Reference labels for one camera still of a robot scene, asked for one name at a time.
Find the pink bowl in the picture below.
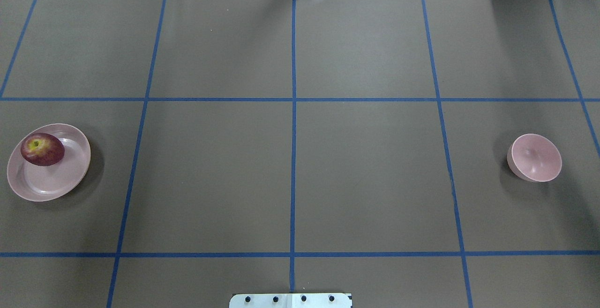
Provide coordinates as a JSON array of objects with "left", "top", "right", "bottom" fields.
[{"left": 506, "top": 133, "right": 563, "bottom": 182}]

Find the red apple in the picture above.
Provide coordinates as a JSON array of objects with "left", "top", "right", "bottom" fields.
[{"left": 21, "top": 132, "right": 66, "bottom": 166}]

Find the pink plate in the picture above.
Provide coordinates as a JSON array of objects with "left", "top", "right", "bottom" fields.
[{"left": 7, "top": 123, "right": 91, "bottom": 202}]

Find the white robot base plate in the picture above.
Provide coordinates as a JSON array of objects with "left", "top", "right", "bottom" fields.
[{"left": 229, "top": 293, "right": 353, "bottom": 308}]

